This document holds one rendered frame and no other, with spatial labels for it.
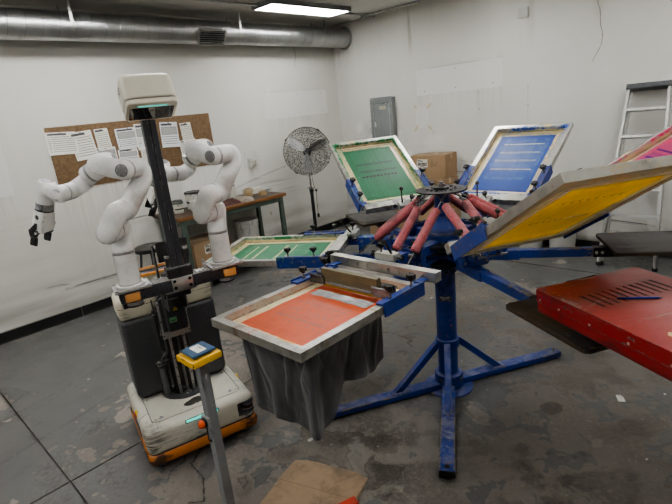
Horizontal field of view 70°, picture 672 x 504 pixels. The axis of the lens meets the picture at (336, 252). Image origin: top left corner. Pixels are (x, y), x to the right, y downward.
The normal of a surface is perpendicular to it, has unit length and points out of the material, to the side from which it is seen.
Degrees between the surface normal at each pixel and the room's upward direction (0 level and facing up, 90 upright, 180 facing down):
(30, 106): 90
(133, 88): 64
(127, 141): 87
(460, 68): 90
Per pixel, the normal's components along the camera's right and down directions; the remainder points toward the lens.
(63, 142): 0.72, 0.09
